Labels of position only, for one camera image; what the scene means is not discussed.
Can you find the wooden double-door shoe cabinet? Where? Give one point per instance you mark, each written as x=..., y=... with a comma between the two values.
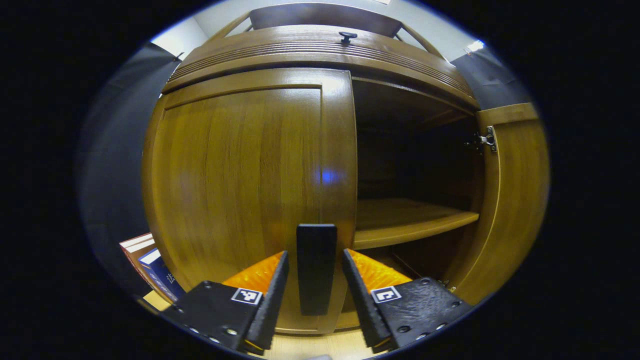
x=310, y=50

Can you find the metal door hinge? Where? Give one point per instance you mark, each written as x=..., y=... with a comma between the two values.
x=486, y=140

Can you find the wooden inner shelf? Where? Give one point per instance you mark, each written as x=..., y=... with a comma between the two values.
x=400, y=220

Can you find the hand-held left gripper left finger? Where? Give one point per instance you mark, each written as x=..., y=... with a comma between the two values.
x=272, y=310

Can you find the brown book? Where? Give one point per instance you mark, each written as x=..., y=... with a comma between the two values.
x=137, y=247

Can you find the wooden shoe cabinet door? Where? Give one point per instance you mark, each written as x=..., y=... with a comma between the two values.
x=515, y=200
x=240, y=165

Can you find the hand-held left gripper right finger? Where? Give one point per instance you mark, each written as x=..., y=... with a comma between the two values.
x=362, y=305

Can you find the black drawer knob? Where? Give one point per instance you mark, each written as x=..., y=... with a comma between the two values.
x=347, y=36

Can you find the blue book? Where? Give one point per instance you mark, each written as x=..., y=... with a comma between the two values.
x=162, y=275

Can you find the small ceiling light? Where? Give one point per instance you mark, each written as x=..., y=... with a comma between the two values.
x=474, y=46

